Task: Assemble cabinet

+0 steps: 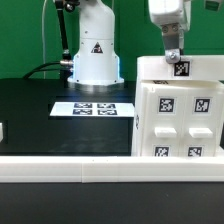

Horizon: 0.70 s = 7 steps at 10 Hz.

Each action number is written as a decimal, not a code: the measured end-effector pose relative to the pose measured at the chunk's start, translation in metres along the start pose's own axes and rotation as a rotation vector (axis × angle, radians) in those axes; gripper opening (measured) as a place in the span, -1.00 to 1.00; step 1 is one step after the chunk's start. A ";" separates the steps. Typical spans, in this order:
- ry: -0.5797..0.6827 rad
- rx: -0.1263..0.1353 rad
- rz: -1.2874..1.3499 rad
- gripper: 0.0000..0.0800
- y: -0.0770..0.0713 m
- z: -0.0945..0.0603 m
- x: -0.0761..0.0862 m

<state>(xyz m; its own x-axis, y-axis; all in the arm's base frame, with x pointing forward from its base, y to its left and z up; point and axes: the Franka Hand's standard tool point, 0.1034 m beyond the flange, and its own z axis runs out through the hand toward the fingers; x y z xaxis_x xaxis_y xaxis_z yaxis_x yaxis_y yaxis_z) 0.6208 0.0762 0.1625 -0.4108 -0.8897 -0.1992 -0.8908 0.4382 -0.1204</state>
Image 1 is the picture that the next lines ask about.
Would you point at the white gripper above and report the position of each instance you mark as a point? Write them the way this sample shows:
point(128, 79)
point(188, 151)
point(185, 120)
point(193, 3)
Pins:
point(169, 14)

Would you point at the white cabinet door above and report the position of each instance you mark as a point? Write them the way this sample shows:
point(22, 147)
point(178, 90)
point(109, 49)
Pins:
point(203, 120)
point(163, 121)

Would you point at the white cabinet body box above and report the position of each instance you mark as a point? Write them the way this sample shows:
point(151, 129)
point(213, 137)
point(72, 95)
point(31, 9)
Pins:
point(140, 103)

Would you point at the white cabinet top block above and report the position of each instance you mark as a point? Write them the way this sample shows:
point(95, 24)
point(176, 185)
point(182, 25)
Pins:
point(192, 67)

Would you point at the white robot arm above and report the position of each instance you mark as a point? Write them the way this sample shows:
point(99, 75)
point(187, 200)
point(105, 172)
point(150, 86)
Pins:
point(96, 66)

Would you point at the white marker sheet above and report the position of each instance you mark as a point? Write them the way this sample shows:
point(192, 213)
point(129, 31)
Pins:
point(90, 109)

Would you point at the white L-shaped fence rail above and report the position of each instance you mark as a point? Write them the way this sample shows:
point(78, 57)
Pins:
point(111, 169)

